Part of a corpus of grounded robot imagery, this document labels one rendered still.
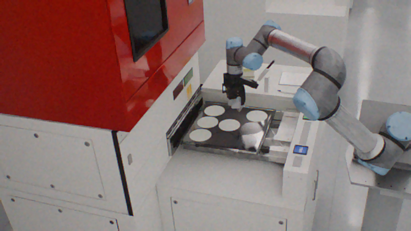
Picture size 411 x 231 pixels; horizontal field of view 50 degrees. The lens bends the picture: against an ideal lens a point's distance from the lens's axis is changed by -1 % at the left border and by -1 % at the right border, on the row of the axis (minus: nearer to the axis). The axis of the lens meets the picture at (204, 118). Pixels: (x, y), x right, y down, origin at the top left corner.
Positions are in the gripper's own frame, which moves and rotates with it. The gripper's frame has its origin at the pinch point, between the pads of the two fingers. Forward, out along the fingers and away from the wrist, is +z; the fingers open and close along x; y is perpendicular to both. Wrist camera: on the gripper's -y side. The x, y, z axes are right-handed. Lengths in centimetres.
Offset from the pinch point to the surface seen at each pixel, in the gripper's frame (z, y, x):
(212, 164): 15.2, 21.8, 14.2
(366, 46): 97, -258, -190
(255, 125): 7.3, -4.8, 6.5
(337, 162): 97, -99, -39
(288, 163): 1.2, 2.2, 44.1
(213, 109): 7.2, 6.4, -16.3
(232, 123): 7.2, 3.8, -0.7
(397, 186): 15, -38, 63
